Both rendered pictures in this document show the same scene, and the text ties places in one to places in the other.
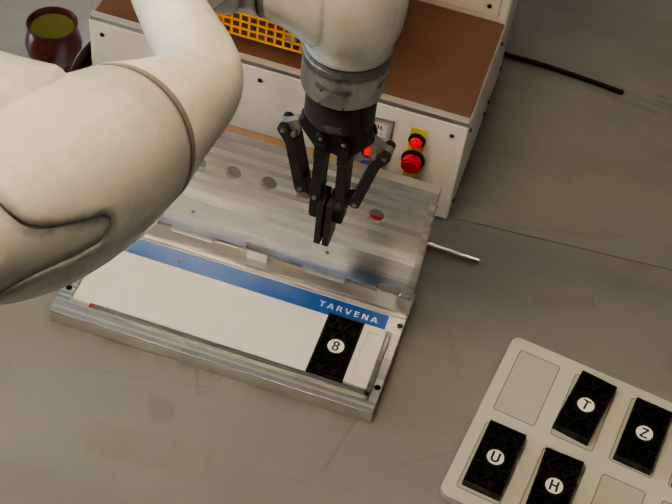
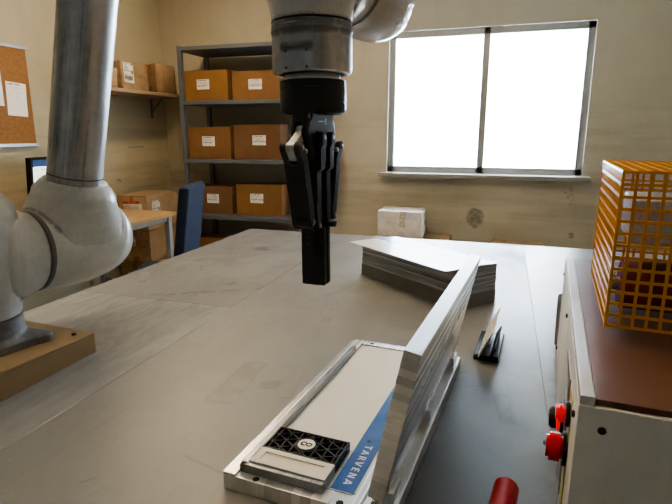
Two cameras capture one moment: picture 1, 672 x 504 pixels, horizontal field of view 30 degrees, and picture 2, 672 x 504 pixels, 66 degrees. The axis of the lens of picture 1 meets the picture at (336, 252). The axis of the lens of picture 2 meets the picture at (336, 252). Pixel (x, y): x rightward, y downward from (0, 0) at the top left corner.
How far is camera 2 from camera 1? 156 cm
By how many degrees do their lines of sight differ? 87
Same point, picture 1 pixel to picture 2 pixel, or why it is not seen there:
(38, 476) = (233, 350)
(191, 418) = (260, 395)
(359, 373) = (270, 458)
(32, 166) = not seen: outside the picture
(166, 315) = (349, 374)
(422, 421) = not seen: outside the picture
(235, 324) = (341, 401)
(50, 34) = not seen: hidden behind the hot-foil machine
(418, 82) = (638, 366)
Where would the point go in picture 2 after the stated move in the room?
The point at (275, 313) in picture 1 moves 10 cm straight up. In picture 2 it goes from (354, 420) to (354, 354)
